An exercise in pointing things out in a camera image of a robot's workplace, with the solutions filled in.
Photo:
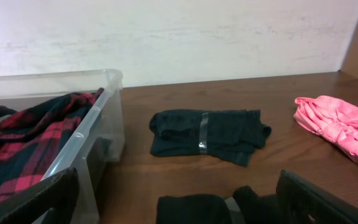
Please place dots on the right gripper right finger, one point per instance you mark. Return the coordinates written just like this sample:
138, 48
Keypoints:
304, 202

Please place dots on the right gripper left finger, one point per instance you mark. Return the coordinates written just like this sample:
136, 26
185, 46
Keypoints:
55, 198

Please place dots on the red navy plaid shirt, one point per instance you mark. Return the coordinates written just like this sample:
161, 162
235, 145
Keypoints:
31, 139

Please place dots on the black banded cloth near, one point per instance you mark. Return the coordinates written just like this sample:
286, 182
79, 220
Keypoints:
244, 206

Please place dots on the black banded cloth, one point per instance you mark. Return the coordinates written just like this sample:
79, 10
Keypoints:
230, 135
244, 206

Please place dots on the clear plastic storage bin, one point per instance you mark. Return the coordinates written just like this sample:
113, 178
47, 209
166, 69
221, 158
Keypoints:
98, 139

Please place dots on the pink garment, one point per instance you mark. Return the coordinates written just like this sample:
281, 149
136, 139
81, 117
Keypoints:
331, 118

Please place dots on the black banded cloth far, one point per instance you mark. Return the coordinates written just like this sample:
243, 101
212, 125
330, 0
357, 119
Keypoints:
230, 135

